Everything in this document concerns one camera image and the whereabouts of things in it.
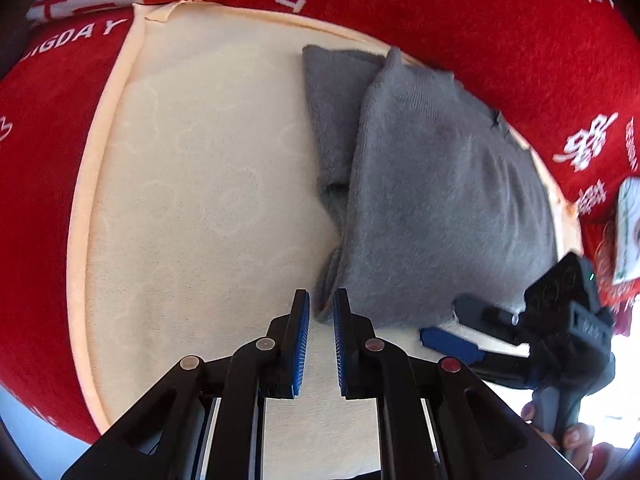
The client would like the white printed packet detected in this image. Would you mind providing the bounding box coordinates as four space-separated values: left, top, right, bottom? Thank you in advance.
614 177 640 283

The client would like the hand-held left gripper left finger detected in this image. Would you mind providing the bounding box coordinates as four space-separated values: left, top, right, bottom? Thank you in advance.
60 288 311 480

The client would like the cream quilted mat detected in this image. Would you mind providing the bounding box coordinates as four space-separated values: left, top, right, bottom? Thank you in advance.
67 0 583 480

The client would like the person's right hand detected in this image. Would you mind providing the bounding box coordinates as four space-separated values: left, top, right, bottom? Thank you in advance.
522 402 596 466

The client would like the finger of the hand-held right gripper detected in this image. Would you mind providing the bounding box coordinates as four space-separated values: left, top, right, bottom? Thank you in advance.
420 326 533 388
452 295 531 346

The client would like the red blanket with white print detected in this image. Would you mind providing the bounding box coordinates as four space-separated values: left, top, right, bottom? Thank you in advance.
0 0 640 446

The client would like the grey knit sweater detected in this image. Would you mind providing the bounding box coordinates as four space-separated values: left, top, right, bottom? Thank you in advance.
301 44 560 328

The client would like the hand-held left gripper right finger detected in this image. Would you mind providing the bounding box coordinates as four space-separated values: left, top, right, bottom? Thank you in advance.
332 287 583 480

